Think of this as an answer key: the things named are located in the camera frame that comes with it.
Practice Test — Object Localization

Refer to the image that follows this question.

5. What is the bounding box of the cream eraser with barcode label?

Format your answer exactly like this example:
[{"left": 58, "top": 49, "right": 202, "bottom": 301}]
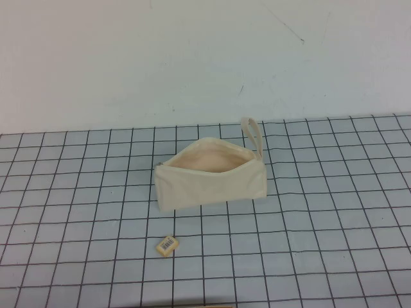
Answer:
[{"left": 155, "top": 235, "right": 179, "bottom": 257}]

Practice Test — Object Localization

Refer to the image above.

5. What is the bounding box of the cream canvas pencil case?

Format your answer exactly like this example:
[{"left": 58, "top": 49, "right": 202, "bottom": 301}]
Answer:
[{"left": 153, "top": 116, "right": 268, "bottom": 212}]

